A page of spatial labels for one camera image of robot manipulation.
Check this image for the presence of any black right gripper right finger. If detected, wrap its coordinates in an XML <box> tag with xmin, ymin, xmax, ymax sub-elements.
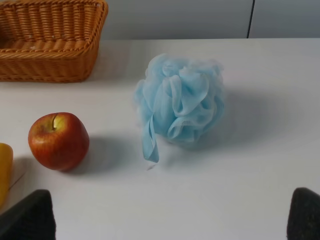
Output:
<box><xmin>286</xmin><ymin>187</ymin><xmax>320</xmax><ymax>240</ymax></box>

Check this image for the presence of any orange wicker basket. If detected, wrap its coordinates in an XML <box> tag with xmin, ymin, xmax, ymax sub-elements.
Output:
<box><xmin>0</xmin><ymin>0</ymin><xmax>109</xmax><ymax>83</ymax></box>

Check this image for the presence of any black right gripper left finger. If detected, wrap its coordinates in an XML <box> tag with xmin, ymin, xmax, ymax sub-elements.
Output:
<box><xmin>0</xmin><ymin>189</ymin><xmax>57</xmax><ymax>240</ymax></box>

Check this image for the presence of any light blue bath loofah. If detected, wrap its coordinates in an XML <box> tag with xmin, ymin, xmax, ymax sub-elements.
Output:
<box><xmin>133</xmin><ymin>54</ymin><xmax>225</xmax><ymax>163</ymax></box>

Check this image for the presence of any red apple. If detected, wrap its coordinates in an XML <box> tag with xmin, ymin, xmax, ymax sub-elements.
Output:
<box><xmin>28</xmin><ymin>112</ymin><xmax>90</xmax><ymax>172</ymax></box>

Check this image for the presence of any yellow orange mango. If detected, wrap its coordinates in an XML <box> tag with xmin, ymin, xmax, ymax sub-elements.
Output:
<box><xmin>0</xmin><ymin>143</ymin><xmax>14</xmax><ymax>207</ymax></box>

